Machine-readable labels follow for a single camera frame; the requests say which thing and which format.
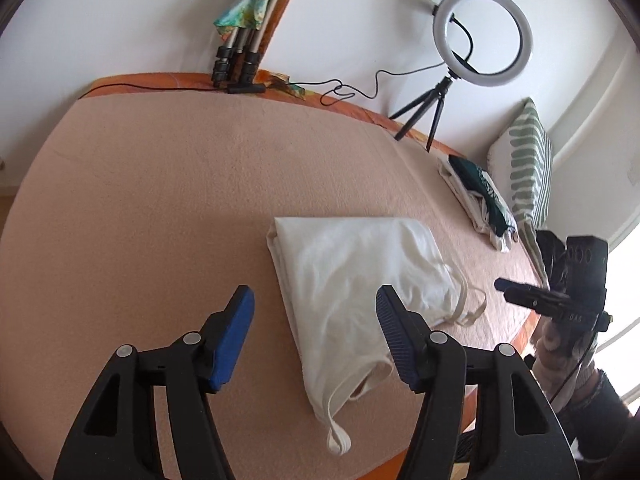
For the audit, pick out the pile of folded clothes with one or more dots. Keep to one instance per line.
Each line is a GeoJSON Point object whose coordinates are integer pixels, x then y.
{"type": "Point", "coordinates": [475, 175]}

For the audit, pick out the person's right forearm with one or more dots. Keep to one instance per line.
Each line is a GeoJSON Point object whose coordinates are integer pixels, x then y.
{"type": "Point", "coordinates": [595, 410]}

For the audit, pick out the black mini tripod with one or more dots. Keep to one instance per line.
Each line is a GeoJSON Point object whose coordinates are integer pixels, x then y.
{"type": "Point", "coordinates": [446, 85]}

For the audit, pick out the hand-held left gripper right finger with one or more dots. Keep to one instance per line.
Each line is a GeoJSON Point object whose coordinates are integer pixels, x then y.
{"type": "Point", "coordinates": [397, 345]}

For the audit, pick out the brown wooden board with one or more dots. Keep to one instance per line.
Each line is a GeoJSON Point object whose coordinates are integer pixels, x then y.
{"type": "Point", "coordinates": [285, 10]}

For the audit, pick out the green orange cloth scrap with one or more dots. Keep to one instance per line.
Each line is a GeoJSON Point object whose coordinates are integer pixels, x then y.
{"type": "Point", "coordinates": [292, 89]}

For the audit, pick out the beige blanket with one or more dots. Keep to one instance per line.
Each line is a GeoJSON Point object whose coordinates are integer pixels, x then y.
{"type": "Point", "coordinates": [150, 185]}

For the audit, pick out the person's right hand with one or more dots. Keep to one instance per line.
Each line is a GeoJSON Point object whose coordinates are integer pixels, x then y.
{"type": "Point", "coordinates": [547, 347]}

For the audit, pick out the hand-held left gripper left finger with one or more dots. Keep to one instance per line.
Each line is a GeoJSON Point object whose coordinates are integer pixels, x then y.
{"type": "Point", "coordinates": [232, 340]}

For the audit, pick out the dark cloth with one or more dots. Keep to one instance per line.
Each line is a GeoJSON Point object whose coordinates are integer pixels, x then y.
{"type": "Point", "coordinates": [550, 250]}

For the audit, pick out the folded silver tripod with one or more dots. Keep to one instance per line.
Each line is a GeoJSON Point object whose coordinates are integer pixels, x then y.
{"type": "Point", "coordinates": [250, 67]}

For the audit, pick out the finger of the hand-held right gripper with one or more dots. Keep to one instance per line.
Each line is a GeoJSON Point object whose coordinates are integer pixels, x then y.
{"type": "Point", "coordinates": [535, 302]}
{"type": "Point", "coordinates": [515, 286]}

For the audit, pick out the stack of folded clothes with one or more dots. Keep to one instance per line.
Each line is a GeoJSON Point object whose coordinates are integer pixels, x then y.
{"type": "Point", "coordinates": [467, 200]}

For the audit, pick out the white camisole top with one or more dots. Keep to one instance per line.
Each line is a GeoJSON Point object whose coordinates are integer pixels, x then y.
{"type": "Point", "coordinates": [350, 270]}

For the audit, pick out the green white striped pillow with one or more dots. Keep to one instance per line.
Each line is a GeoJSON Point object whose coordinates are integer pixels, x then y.
{"type": "Point", "coordinates": [525, 170]}

